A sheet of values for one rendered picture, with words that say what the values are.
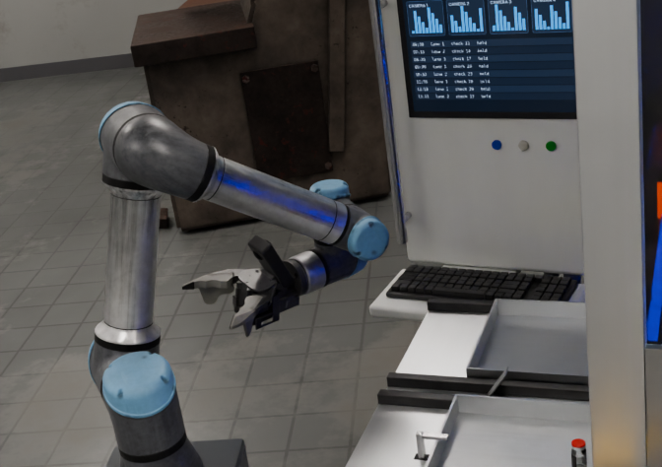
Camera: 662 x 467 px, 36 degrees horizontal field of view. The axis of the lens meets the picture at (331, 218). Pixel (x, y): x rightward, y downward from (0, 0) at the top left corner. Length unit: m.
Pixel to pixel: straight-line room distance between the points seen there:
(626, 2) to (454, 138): 1.23
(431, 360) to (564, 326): 0.26
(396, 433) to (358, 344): 2.09
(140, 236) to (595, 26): 0.93
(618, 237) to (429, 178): 1.20
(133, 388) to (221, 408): 1.85
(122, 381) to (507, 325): 0.73
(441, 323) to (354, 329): 1.89
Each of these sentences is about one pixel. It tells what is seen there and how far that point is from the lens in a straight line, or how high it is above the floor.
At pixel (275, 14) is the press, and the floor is 1.00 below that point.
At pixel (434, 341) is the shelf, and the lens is 1.93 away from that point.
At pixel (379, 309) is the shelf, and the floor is 0.80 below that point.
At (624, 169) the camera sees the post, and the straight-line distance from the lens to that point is 1.13.
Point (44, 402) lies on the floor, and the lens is 3.85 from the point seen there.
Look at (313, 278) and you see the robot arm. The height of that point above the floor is 1.05.
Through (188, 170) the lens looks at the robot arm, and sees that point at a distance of 1.58.
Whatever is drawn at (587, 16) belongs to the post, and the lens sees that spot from 1.09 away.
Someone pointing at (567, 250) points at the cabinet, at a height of 0.86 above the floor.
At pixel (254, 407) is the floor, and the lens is 3.49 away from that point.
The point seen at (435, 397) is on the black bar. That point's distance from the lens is 1.73.
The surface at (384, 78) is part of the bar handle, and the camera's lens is 2.22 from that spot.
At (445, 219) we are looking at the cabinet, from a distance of 2.35.
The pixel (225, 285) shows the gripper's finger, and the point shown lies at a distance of 1.81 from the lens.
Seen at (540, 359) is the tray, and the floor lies 0.88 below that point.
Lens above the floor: 1.83
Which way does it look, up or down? 22 degrees down
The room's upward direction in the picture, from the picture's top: 8 degrees counter-clockwise
